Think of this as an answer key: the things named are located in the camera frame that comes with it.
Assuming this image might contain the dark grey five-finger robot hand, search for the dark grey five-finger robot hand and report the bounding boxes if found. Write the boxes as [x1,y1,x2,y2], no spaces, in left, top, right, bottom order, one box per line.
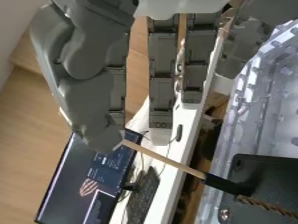
[27,0,298,155]

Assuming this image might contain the thin wooden chopstick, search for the thin wooden chopstick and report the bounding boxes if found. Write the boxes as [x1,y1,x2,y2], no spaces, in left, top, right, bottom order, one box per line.
[119,139,208,181]

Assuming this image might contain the grey computer mouse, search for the grey computer mouse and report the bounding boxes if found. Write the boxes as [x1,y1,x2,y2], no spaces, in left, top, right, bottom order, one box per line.
[174,123,184,143]

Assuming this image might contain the computer monitor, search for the computer monitor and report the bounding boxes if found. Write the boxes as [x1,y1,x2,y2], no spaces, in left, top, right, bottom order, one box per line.
[33,128,143,224]

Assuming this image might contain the black keyboard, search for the black keyboard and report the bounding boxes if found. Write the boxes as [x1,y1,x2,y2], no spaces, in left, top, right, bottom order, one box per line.
[124,165,162,224]

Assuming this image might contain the white desk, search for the white desk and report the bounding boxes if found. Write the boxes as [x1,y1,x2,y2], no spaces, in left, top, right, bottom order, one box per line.
[107,16,240,224]

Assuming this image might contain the clear box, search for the clear box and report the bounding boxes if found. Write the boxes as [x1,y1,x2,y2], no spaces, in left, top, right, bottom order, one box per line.
[194,19,298,224]

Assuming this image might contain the small black stick holder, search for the small black stick holder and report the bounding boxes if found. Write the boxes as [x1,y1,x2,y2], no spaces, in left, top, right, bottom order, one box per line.
[203,172,256,198]

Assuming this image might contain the black plate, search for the black plate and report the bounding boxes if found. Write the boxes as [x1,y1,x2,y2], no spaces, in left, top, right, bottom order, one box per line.
[218,153,298,224]

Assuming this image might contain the braided brown cable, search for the braided brown cable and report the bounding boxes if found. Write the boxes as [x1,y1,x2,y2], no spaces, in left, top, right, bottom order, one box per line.
[234,194,298,219]

